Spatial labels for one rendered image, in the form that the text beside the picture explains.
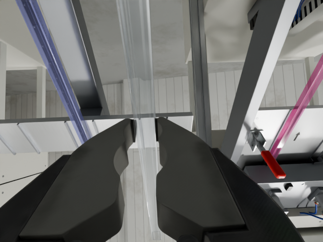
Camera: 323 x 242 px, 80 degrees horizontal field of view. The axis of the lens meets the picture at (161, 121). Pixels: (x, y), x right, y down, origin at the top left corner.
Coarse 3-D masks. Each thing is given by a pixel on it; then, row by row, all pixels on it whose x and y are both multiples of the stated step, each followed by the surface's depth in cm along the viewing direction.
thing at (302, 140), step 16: (272, 112) 37; (288, 112) 37; (304, 112) 37; (320, 112) 37; (256, 128) 40; (272, 128) 40; (304, 128) 40; (320, 128) 40; (272, 144) 43; (288, 144) 43; (304, 144) 43; (320, 144) 43; (240, 160) 46; (256, 160) 47; (288, 160) 47; (304, 160) 47
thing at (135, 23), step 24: (120, 0) 8; (144, 0) 8; (120, 24) 9; (144, 24) 9; (144, 48) 9; (144, 72) 10; (144, 96) 11; (144, 120) 12; (144, 144) 14; (144, 168) 16
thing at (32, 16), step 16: (16, 0) 17; (32, 0) 18; (32, 16) 18; (32, 32) 19; (48, 32) 20; (48, 48) 20; (48, 64) 22; (64, 80) 23; (64, 96) 24; (80, 112) 28; (80, 128) 28
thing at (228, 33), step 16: (208, 0) 58; (224, 0) 58; (240, 0) 58; (256, 0) 59; (304, 0) 60; (208, 16) 65; (224, 16) 66; (240, 16) 66; (208, 32) 76; (224, 32) 76; (240, 32) 77; (304, 32) 79; (320, 32) 79; (208, 48) 90; (224, 48) 90; (240, 48) 91; (288, 48) 93; (304, 48) 94; (320, 48) 95
